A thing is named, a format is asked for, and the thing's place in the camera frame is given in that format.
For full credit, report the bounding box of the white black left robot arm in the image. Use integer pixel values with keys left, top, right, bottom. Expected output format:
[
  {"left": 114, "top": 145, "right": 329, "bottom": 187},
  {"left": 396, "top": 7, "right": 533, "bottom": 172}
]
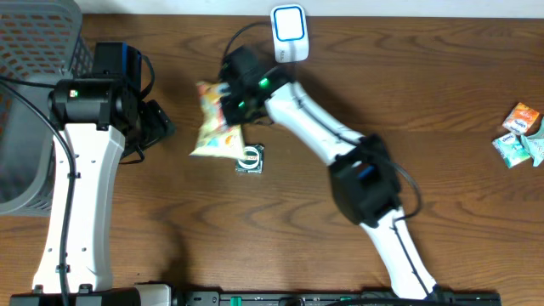
[{"left": 9, "top": 68, "right": 178, "bottom": 305}]

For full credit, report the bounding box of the yellow snack bag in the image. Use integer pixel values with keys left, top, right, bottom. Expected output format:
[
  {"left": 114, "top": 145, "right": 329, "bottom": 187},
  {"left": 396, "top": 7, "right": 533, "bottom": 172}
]
[{"left": 190, "top": 82, "right": 246, "bottom": 160}]

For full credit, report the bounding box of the dark grey plastic basket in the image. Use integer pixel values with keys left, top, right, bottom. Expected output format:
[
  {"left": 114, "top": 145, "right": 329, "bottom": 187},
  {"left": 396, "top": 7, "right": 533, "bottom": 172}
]
[{"left": 1, "top": 0, "right": 93, "bottom": 217}]

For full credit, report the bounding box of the orange tissue pack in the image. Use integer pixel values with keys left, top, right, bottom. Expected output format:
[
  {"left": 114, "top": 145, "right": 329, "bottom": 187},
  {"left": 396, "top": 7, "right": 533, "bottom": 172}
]
[{"left": 502, "top": 102, "right": 541, "bottom": 135}]

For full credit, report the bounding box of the white barcode scanner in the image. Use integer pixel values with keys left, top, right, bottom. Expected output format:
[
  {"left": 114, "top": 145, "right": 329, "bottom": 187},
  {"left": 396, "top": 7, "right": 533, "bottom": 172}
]
[{"left": 270, "top": 4, "right": 309, "bottom": 64}]

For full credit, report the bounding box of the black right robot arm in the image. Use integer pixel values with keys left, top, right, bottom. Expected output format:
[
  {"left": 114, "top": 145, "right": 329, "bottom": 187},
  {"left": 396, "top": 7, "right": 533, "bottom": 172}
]
[{"left": 219, "top": 69, "right": 437, "bottom": 300}]

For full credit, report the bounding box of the teal wet wipes pack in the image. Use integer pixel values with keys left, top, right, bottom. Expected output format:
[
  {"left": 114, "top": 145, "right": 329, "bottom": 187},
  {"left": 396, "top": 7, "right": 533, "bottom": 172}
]
[{"left": 520, "top": 121, "right": 544, "bottom": 167}]

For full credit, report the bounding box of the green Zam-Buk box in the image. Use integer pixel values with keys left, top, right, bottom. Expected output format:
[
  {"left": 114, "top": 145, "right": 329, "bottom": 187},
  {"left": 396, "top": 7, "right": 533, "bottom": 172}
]
[{"left": 235, "top": 144, "right": 264, "bottom": 174}]

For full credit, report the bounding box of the green tissue pack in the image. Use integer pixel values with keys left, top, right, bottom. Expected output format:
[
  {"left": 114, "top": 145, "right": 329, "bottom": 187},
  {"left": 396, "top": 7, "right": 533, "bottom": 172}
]
[{"left": 492, "top": 133, "right": 530, "bottom": 168}]

